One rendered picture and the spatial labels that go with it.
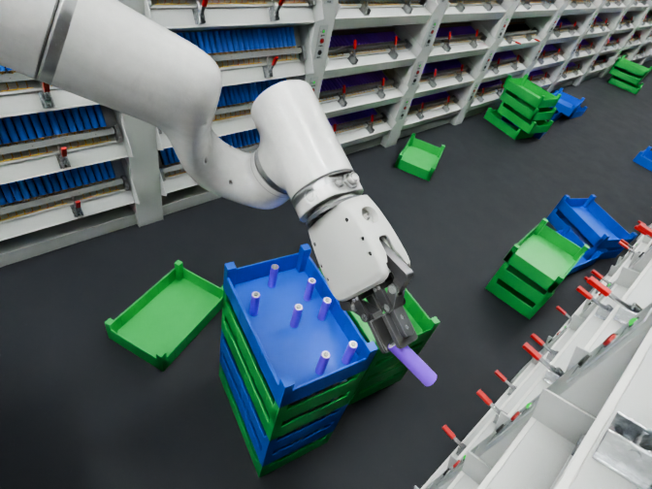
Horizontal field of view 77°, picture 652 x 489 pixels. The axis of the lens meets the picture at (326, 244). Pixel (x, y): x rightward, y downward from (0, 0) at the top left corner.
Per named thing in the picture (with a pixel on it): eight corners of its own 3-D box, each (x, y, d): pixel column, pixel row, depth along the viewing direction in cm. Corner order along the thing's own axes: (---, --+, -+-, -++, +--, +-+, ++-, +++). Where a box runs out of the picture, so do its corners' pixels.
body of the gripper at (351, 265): (377, 178, 48) (422, 264, 46) (330, 216, 56) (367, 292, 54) (332, 186, 43) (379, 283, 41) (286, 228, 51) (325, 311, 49)
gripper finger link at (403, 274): (416, 247, 42) (411, 296, 44) (361, 229, 47) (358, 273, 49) (409, 250, 41) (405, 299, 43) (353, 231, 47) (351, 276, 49)
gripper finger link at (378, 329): (378, 290, 49) (404, 342, 48) (362, 298, 51) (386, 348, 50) (360, 299, 47) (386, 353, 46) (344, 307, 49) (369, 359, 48)
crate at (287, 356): (222, 287, 91) (223, 263, 86) (302, 266, 101) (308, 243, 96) (278, 408, 75) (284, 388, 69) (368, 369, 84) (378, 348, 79)
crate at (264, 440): (219, 344, 108) (220, 328, 102) (288, 321, 117) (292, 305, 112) (265, 455, 91) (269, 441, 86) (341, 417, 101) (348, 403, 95)
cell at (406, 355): (424, 379, 48) (386, 342, 47) (436, 371, 47) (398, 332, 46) (425, 389, 46) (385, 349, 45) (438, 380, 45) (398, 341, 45)
